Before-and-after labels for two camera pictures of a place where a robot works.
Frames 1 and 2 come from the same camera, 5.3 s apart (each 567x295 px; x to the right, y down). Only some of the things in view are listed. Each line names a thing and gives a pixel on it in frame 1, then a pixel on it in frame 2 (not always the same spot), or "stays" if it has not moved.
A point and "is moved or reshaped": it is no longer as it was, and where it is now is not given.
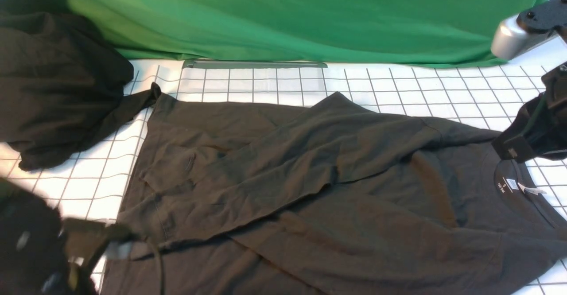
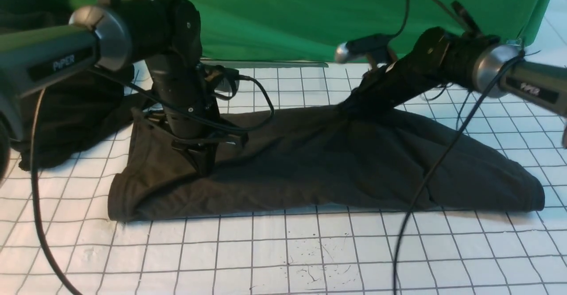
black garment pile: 62,84 stays
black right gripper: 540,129 → 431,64
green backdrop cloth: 377,20 stays
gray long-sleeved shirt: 335,196 is moved or reshaped
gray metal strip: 193,64 stays
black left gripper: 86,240 → 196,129
